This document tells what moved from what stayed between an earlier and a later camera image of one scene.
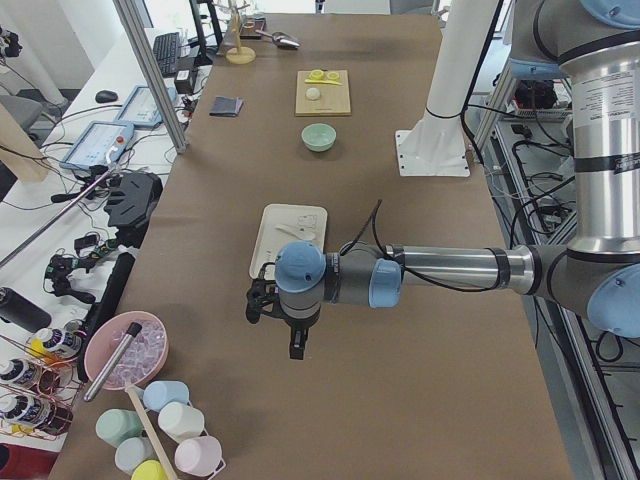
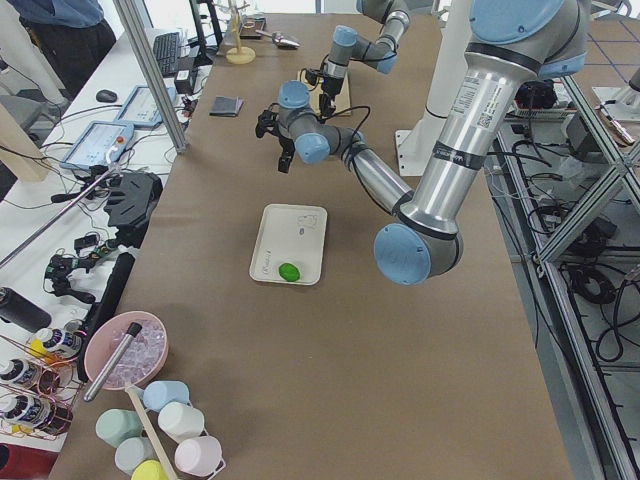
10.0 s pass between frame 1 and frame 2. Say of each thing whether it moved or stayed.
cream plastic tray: stayed
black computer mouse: stayed
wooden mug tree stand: stayed
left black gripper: moved
